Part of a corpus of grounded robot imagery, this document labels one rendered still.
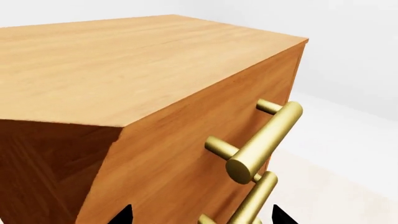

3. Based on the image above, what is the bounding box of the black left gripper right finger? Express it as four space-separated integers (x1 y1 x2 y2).
272 203 300 224

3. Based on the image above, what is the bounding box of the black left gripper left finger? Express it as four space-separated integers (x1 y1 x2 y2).
106 203 135 224

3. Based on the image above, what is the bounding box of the large gold bar handle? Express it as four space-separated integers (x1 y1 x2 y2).
204 98 303 186

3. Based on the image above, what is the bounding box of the wooden drawer front panel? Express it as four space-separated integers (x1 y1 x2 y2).
76 44 307 224

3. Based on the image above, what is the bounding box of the light wooden cabinet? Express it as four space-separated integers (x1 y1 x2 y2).
0 14 310 224

